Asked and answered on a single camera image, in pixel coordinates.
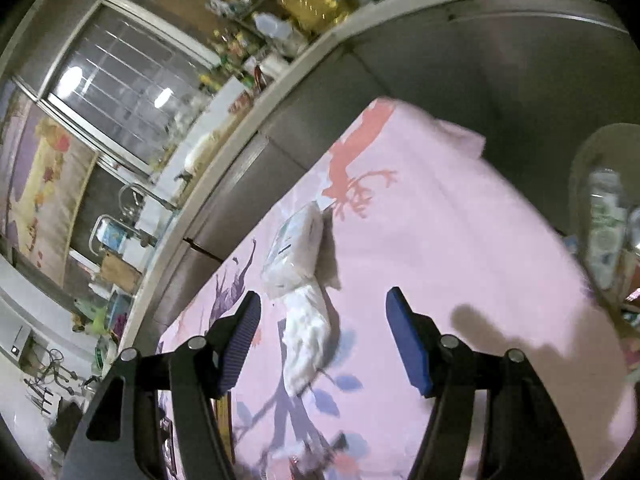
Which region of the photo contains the clear green-capped plastic bottle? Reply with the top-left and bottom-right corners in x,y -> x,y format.
586,168 -> 628,290

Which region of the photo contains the clear plastic trash bin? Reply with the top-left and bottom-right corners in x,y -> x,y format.
568,122 -> 639,338

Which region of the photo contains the kitchen window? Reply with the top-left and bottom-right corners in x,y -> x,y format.
43,0 -> 219,177

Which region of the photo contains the grey kitchen cabinet counter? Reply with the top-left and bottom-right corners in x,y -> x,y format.
122,0 -> 639,347

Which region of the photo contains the crumpled white tissue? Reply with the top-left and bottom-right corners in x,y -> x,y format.
276,276 -> 341,398

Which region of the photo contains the white tissue pack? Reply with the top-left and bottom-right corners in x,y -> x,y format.
260,202 -> 323,299

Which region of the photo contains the pink patterned tablecloth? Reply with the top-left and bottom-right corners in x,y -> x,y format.
160,99 -> 637,479

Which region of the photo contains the yellow cooking oil bottle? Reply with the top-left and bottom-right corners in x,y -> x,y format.
278,0 -> 350,35

